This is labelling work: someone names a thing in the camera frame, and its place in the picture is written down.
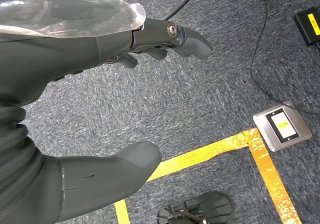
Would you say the thin black cable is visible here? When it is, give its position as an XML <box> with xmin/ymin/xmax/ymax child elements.
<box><xmin>231</xmin><ymin>0</ymin><xmax>320</xmax><ymax>115</ymax></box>

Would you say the black box with yellow label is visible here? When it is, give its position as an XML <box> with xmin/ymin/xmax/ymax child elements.
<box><xmin>293</xmin><ymin>6</ymin><xmax>320</xmax><ymax>48</ymax></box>

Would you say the thick black cable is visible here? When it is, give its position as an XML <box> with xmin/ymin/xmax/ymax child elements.
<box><xmin>162</xmin><ymin>0</ymin><xmax>202</xmax><ymax>21</ymax></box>

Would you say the clear plastic film cover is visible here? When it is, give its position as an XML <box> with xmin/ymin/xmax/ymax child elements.
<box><xmin>0</xmin><ymin>0</ymin><xmax>146</xmax><ymax>40</ymax></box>

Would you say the silver floor socket plate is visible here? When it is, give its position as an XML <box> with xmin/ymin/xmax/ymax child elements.
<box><xmin>252</xmin><ymin>101</ymin><xmax>313</xmax><ymax>153</ymax></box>

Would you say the yellow floor tape strip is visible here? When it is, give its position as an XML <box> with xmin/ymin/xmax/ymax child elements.
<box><xmin>248</xmin><ymin>128</ymin><xmax>303</xmax><ymax>224</ymax></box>
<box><xmin>146</xmin><ymin>127</ymin><xmax>258</xmax><ymax>183</ymax></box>
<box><xmin>114</xmin><ymin>198</ymin><xmax>131</xmax><ymax>224</ymax></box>

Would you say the ribbed grey left arm sleeve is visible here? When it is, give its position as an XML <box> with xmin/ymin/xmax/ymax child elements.
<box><xmin>0</xmin><ymin>98</ymin><xmax>42</xmax><ymax>213</ymax></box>

